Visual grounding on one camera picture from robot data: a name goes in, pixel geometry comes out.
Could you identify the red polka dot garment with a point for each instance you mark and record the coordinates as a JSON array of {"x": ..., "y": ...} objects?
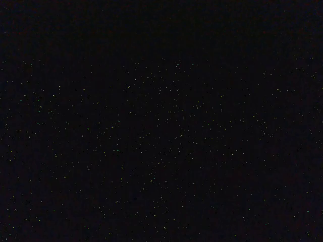
[{"x": 161, "y": 120}]

